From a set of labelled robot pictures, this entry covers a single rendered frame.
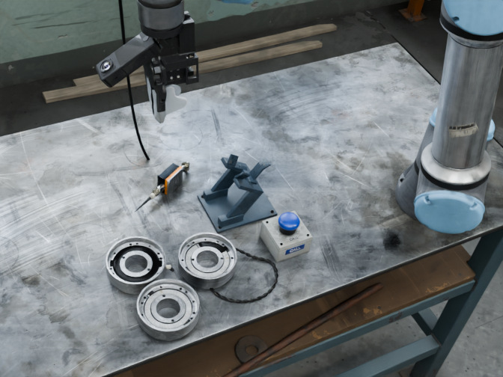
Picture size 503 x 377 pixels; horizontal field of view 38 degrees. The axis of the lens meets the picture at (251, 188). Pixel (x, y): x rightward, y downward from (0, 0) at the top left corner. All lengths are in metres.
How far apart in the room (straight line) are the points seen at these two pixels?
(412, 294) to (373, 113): 0.42
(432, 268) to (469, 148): 0.60
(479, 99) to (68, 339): 0.76
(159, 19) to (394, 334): 1.41
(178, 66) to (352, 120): 0.55
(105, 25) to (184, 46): 1.70
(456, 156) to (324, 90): 0.58
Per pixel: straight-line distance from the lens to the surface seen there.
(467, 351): 2.35
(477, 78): 1.13
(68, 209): 1.43
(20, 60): 2.93
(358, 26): 3.45
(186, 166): 1.47
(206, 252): 1.33
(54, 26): 2.88
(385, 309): 1.66
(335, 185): 1.52
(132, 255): 1.32
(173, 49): 1.26
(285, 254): 1.35
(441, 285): 1.74
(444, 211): 1.28
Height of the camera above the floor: 1.87
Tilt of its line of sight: 47 degrees down
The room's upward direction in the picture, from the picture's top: 8 degrees clockwise
